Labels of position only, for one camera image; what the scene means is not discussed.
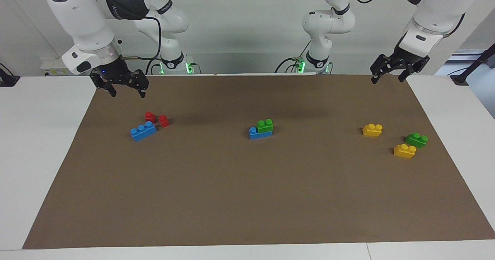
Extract black right arm base cable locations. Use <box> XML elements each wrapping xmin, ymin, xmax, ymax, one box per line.
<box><xmin>145</xmin><ymin>58</ymin><xmax>164</xmax><ymax>75</ymax></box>

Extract white power strip box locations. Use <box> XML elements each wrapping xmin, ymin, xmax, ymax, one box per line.
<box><xmin>41</xmin><ymin>58</ymin><xmax>74</xmax><ymax>76</ymax></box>

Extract black stand pole with foot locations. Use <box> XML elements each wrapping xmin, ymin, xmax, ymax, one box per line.
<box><xmin>450</xmin><ymin>44</ymin><xmax>495</xmax><ymax>85</ymax></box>

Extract blue three-stud toy block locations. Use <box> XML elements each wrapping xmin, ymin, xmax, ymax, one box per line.
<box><xmin>130</xmin><ymin>121</ymin><xmax>157</xmax><ymax>142</ymax></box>
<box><xmin>248</xmin><ymin>127</ymin><xmax>272</xmax><ymax>140</ymax></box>

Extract yellow two-stud toy block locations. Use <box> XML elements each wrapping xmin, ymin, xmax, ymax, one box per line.
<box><xmin>393</xmin><ymin>144</ymin><xmax>417</xmax><ymax>159</ymax></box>
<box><xmin>362</xmin><ymin>124</ymin><xmax>383</xmax><ymax>137</ymax></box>

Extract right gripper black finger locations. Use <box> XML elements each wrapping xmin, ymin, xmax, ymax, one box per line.
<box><xmin>90</xmin><ymin>70</ymin><xmax>117</xmax><ymax>98</ymax></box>
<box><xmin>131</xmin><ymin>69</ymin><xmax>149</xmax><ymax>98</ymax></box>

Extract black left arm base cable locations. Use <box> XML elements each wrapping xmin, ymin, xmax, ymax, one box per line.
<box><xmin>275</xmin><ymin>40</ymin><xmax>312</xmax><ymax>73</ymax></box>

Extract brown paper table mat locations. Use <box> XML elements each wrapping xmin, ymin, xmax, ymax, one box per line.
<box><xmin>22</xmin><ymin>74</ymin><xmax>495</xmax><ymax>250</ymax></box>

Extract black arm base cable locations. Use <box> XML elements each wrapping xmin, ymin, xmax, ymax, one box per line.
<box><xmin>275</xmin><ymin>40</ymin><xmax>312</xmax><ymax>73</ymax></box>
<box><xmin>145</xmin><ymin>58</ymin><xmax>164</xmax><ymax>75</ymax></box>

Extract black table clamp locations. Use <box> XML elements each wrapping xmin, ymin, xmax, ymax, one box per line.
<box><xmin>0</xmin><ymin>63</ymin><xmax>20</xmax><ymax>87</ymax></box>

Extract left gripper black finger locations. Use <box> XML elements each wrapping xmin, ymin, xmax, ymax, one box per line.
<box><xmin>370</xmin><ymin>54</ymin><xmax>401</xmax><ymax>84</ymax></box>
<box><xmin>398</xmin><ymin>56</ymin><xmax>430</xmax><ymax>83</ymax></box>

